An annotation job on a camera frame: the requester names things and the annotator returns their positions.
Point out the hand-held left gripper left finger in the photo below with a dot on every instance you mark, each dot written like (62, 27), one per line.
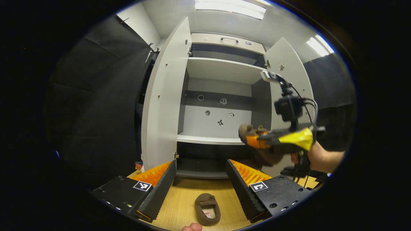
(160, 189)

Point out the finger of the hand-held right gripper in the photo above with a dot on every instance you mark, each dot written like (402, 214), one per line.
(295, 139)

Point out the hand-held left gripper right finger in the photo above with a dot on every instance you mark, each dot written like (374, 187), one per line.
(241, 189)

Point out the brown fuzzy shoe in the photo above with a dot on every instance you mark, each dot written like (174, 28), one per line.
(205, 199)
(247, 130)

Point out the white cabinet door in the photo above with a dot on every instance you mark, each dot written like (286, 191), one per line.
(163, 96)
(290, 54)

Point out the white shoe cabinet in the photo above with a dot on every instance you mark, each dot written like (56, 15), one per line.
(218, 69)

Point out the white cabinet drawer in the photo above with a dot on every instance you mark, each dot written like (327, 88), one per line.
(215, 40)

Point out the narrow ceiling light panel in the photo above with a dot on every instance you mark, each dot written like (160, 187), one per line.
(319, 46)

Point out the large ceiling light panel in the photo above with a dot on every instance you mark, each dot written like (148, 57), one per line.
(231, 6)

